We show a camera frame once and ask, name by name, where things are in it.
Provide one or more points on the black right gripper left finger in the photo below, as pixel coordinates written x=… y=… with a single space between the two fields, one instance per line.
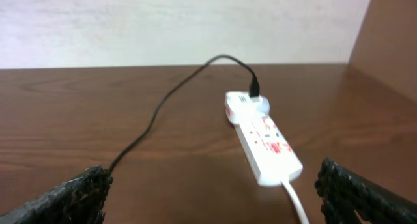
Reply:
x=78 y=200

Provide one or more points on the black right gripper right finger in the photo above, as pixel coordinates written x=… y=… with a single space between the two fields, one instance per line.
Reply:
x=350 y=198

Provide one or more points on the white USB charger plug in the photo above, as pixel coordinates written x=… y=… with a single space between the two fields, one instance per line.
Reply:
x=239 y=106

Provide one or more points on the white power strip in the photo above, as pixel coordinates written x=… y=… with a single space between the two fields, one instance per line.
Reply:
x=270 y=156

